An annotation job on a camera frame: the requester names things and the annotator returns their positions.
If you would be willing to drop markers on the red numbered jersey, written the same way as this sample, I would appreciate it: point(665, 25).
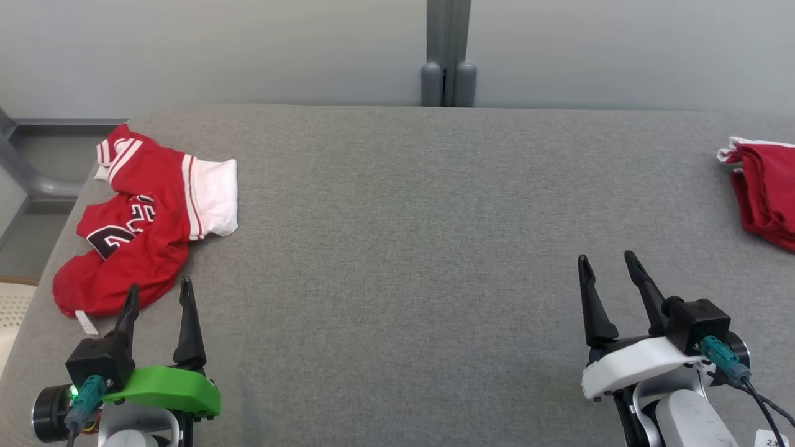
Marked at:
point(149, 248)

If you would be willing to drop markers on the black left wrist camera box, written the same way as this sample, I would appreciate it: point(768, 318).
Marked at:
point(99, 360)

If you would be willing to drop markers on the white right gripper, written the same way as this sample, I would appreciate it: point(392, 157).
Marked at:
point(633, 363)

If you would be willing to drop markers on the grey partition post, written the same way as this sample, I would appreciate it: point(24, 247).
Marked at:
point(448, 49)

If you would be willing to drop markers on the red white-striped shorts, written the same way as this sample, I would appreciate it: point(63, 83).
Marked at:
point(770, 192)

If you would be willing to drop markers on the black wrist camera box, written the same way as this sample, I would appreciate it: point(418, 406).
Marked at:
point(702, 323)
point(99, 360)

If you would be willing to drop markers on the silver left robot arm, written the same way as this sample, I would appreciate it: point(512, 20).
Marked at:
point(124, 431)

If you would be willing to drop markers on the grey fabric sofa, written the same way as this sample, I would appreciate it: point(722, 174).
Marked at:
point(404, 248)

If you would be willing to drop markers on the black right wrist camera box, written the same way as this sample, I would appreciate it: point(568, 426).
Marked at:
point(702, 323)

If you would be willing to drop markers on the beige perforated basket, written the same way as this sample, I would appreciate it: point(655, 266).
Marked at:
point(12, 310)

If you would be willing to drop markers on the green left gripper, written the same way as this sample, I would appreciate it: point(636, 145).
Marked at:
point(168, 388)

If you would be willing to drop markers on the grey metal tube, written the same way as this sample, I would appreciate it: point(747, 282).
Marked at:
point(49, 185)

